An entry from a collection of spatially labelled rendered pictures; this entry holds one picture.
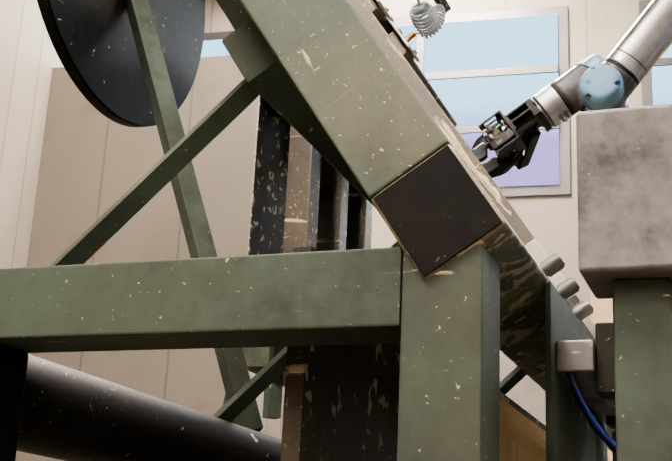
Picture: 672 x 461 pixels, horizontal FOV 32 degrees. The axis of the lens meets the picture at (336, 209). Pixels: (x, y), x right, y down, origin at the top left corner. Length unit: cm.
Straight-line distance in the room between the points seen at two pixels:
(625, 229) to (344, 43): 40
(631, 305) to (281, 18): 54
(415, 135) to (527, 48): 468
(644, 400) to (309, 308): 37
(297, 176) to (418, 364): 194
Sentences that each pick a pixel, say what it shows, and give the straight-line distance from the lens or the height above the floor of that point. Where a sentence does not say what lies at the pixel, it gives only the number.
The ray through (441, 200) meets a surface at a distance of 128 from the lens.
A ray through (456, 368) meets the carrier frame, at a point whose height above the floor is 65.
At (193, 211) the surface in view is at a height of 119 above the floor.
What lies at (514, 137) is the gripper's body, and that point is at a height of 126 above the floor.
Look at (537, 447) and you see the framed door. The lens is 270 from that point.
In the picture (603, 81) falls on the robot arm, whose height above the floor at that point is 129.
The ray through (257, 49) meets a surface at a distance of 151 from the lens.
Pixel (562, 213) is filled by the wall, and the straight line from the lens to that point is 567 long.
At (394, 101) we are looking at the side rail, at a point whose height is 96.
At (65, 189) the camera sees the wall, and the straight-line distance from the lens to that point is 546.
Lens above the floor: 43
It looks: 18 degrees up
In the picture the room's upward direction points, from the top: 3 degrees clockwise
